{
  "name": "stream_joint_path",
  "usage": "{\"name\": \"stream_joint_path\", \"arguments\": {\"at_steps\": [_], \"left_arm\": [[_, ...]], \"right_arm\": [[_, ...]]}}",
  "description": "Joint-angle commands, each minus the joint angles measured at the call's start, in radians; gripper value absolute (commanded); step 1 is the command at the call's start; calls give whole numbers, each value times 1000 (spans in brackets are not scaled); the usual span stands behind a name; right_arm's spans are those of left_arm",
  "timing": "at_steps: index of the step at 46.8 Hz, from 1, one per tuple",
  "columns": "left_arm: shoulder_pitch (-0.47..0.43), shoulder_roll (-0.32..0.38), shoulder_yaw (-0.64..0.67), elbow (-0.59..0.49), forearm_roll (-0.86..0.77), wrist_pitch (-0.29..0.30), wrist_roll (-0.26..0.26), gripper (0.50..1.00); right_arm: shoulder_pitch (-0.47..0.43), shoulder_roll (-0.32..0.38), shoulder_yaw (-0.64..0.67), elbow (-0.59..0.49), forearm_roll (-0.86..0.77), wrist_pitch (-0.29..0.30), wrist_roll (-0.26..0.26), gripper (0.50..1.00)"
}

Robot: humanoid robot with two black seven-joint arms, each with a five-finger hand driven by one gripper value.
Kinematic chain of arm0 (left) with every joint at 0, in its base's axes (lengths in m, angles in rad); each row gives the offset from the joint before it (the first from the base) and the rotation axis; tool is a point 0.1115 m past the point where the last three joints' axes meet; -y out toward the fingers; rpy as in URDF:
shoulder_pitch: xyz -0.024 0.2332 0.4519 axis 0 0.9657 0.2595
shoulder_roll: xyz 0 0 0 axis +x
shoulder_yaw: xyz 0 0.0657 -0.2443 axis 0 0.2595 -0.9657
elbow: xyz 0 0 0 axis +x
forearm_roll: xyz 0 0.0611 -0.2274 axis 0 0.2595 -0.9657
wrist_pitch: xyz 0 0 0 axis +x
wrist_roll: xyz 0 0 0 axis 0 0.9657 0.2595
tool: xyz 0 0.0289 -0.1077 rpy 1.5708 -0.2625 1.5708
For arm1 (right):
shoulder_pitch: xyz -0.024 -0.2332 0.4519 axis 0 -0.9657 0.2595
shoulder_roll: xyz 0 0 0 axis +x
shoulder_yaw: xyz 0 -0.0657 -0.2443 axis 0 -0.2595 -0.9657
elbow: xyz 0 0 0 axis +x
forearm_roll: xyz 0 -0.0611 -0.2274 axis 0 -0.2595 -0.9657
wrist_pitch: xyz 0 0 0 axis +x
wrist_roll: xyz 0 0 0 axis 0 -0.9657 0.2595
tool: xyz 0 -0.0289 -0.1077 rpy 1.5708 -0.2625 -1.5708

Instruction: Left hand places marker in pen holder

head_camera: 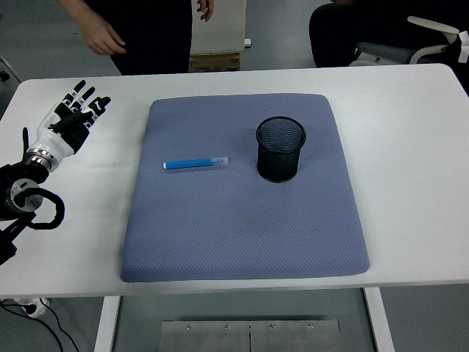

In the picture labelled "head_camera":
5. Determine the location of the person's hand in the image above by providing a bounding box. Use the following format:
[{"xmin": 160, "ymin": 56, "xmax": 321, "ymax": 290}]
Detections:
[
  {"xmin": 196, "ymin": 0, "xmax": 215, "ymax": 22},
  {"xmin": 81, "ymin": 16, "xmax": 128, "ymax": 56}
]

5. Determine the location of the white and grey office chair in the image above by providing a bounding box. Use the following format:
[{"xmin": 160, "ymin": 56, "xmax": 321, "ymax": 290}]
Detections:
[{"xmin": 347, "ymin": 15, "xmax": 469, "ymax": 67}]

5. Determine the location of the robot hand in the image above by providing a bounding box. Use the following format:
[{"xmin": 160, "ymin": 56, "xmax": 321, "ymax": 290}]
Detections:
[{"xmin": 27, "ymin": 79, "xmax": 111, "ymax": 159}]

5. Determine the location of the cardboard box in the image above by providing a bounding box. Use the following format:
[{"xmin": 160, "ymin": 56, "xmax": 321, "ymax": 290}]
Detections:
[{"xmin": 188, "ymin": 52, "xmax": 242, "ymax": 73}]

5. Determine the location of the grey metal plate with screws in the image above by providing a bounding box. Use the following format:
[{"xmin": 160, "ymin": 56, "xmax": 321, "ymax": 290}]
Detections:
[{"xmin": 158, "ymin": 319, "xmax": 341, "ymax": 352}]

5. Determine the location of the person's left hand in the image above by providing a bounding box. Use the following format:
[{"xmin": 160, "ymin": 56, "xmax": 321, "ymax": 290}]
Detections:
[{"xmin": 196, "ymin": 0, "xmax": 215, "ymax": 22}]

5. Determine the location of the person's right hand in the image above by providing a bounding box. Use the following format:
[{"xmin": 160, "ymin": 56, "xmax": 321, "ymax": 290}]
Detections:
[{"xmin": 81, "ymin": 16, "xmax": 128, "ymax": 56}]

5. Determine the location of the black floor cable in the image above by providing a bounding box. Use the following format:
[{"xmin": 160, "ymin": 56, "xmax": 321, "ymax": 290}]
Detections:
[{"xmin": 0, "ymin": 298, "xmax": 80, "ymax": 352}]

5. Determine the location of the seated person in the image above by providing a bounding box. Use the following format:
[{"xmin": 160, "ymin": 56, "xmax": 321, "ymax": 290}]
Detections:
[{"xmin": 309, "ymin": 0, "xmax": 469, "ymax": 69}]

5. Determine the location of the white table leg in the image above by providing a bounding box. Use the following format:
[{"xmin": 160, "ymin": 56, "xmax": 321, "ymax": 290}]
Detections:
[
  {"xmin": 93, "ymin": 295, "xmax": 122, "ymax": 352},
  {"xmin": 362, "ymin": 287, "xmax": 396, "ymax": 352}
]

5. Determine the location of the blue marker with clear cap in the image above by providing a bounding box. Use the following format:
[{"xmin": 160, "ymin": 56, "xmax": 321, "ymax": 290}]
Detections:
[{"xmin": 162, "ymin": 156, "xmax": 229, "ymax": 171}]

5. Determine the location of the standing person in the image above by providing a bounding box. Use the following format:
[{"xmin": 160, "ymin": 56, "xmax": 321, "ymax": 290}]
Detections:
[{"xmin": 54, "ymin": 0, "xmax": 215, "ymax": 77}]

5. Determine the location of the black mesh pen holder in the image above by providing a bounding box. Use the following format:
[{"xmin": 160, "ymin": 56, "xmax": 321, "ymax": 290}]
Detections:
[{"xmin": 255, "ymin": 116, "xmax": 307, "ymax": 183}]

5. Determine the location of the white power strip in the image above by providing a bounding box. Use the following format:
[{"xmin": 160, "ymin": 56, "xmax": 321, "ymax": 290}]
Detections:
[{"xmin": 13, "ymin": 297, "xmax": 51, "ymax": 318}]

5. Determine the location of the blue-grey textured mat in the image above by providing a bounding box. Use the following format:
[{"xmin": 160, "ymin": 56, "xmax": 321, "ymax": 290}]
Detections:
[{"xmin": 119, "ymin": 93, "xmax": 370, "ymax": 284}]

